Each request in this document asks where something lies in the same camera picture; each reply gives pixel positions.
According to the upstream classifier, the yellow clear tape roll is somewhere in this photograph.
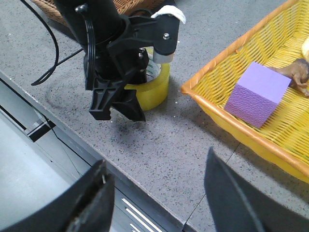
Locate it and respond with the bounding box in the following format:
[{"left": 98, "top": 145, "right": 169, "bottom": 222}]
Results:
[{"left": 125, "top": 47, "right": 170, "bottom": 111}]

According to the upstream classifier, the brown toy figure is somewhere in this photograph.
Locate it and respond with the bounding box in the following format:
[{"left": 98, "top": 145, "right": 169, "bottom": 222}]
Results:
[{"left": 268, "top": 58, "right": 309, "bottom": 98}]

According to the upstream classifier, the yellow woven basket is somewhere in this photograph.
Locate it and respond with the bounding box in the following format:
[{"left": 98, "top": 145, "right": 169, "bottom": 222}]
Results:
[{"left": 181, "top": 0, "right": 309, "bottom": 182}]

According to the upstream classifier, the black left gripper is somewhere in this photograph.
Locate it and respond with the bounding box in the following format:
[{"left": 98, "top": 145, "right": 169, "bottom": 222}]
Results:
[{"left": 83, "top": 5, "right": 186, "bottom": 121}]

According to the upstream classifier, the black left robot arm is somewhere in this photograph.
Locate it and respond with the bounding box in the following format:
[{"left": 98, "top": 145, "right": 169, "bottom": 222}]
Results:
[{"left": 4, "top": 0, "right": 186, "bottom": 232}]

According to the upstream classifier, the black cable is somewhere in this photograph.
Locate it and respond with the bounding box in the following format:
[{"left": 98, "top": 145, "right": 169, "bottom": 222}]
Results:
[{"left": 20, "top": 0, "right": 84, "bottom": 87}]

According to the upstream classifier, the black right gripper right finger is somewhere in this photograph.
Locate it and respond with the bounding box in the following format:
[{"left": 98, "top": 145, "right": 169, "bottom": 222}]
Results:
[{"left": 204, "top": 147, "right": 309, "bottom": 232}]

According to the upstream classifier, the purple foam block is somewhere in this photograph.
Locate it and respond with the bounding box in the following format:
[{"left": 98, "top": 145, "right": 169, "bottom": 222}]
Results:
[{"left": 224, "top": 62, "right": 291, "bottom": 128}]

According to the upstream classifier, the brown wicker basket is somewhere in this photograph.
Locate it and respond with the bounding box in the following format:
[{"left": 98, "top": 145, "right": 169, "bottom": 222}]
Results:
[{"left": 32, "top": 0, "right": 165, "bottom": 27}]

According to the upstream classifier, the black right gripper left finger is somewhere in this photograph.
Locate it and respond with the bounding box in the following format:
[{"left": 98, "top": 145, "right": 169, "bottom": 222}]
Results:
[{"left": 3, "top": 160, "right": 115, "bottom": 232}]

